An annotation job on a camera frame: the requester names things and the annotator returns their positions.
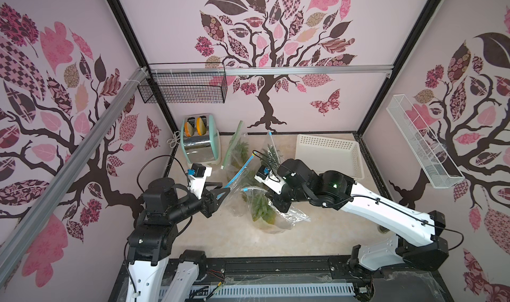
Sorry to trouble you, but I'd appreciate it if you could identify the mint green toaster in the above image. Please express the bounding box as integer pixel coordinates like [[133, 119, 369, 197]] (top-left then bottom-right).
[[180, 113, 221, 167]]

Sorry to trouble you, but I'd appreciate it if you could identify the zip-top bag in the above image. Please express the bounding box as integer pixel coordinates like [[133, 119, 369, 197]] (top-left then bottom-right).
[[228, 186, 312, 234]]

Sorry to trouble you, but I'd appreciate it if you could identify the middle blue-zip bag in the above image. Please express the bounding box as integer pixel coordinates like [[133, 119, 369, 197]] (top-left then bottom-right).
[[220, 153, 262, 203]]

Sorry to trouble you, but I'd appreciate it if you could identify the aluminium rail back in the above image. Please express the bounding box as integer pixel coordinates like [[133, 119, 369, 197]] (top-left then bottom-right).
[[151, 65, 394, 76]]

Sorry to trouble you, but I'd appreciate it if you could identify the back green-zip bag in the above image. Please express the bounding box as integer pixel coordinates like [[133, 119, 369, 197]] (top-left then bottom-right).
[[220, 121, 250, 179]]

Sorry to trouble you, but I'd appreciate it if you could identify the back right zip bag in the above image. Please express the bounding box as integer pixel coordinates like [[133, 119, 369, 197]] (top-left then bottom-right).
[[260, 131, 285, 172]]

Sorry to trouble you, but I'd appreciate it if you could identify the aluminium rail left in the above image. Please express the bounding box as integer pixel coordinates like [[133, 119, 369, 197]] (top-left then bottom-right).
[[1, 67, 149, 285]]

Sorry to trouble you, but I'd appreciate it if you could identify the black wire wall basket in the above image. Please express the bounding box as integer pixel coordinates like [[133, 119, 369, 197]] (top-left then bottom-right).
[[138, 60, 228, 104]]

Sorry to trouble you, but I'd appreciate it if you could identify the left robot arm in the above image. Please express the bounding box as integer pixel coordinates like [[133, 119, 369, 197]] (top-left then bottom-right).
[[125, 177, 231, 301]]

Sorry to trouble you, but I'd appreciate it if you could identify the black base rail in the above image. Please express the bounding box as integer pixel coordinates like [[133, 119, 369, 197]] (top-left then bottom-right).
[[108, 255, 455, 302]]

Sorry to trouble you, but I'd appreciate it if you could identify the white wire wall shelf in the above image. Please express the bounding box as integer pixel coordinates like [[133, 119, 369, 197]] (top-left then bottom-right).
[[386, 94, 465, 189]]

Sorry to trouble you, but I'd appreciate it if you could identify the white plastic basket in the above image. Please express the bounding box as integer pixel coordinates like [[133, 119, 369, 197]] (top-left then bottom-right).
[[295, 134, 365, 181]]

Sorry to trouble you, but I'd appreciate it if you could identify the white vent strip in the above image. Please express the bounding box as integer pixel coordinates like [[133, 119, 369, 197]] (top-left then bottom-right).
[[184, 283, 356, 301]]

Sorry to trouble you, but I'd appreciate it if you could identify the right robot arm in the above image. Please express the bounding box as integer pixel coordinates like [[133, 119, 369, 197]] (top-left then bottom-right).
[[256, 159, 449, 271]]

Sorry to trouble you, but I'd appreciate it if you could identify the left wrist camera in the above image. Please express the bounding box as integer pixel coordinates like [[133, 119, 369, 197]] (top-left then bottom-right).
[[187, 163, 212, 199]]

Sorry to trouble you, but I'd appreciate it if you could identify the aluminium rail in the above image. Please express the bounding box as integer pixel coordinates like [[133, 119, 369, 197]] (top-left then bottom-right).
[[1, 67, 149, 285], [151, 65, 394, 76]]

